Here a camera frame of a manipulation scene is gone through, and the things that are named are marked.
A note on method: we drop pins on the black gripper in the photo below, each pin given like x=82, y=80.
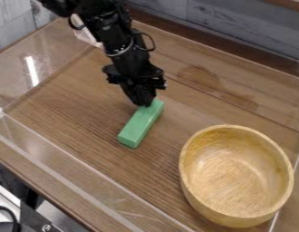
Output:
x=130, y=68

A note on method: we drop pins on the green rectangular block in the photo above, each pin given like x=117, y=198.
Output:
x=137, y=126

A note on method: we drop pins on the brown wooden bowl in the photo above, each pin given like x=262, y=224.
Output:
x=236, y=175

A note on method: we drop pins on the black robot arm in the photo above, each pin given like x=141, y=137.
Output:
x=106, y=19

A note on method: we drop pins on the clear acrylic corner bracket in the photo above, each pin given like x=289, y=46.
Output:
x=82, y=33

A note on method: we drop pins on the clear acrylic tray wall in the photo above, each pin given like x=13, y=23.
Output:
x=86, y=194

